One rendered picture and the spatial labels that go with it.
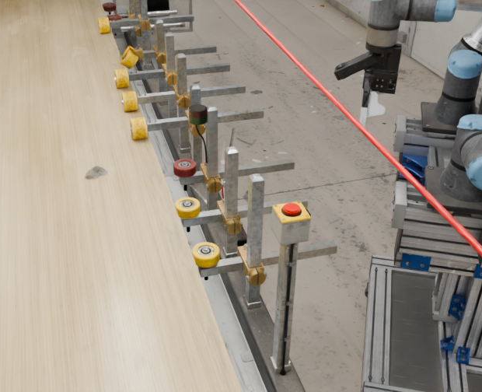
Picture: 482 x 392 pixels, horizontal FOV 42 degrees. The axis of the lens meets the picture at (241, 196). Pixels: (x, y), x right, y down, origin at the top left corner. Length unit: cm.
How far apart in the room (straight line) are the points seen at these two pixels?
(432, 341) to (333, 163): 176
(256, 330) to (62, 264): 59
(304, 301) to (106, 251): 138
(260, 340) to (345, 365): 97
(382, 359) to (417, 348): 16
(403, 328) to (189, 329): 127
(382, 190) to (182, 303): 240
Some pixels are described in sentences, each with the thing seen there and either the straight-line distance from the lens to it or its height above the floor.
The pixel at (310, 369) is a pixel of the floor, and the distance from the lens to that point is 274.
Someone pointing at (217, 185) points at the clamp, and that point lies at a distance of 222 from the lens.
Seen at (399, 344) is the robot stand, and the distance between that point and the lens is 261.
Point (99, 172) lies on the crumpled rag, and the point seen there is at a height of 91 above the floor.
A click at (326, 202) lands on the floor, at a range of 371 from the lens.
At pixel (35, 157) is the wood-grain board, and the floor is 90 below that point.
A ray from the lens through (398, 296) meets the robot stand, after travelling 282.
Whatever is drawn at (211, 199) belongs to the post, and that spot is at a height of 78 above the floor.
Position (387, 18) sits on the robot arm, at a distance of 156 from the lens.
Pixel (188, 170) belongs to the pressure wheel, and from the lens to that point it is 222.
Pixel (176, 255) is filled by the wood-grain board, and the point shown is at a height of 90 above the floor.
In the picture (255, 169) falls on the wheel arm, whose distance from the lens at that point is 232.
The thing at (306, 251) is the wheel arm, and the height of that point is 85.
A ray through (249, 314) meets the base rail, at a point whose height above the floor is 70.
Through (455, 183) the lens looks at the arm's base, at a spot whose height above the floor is 108.
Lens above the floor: 204
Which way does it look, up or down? 33 degrees down
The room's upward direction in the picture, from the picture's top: 1 degrees clockwise
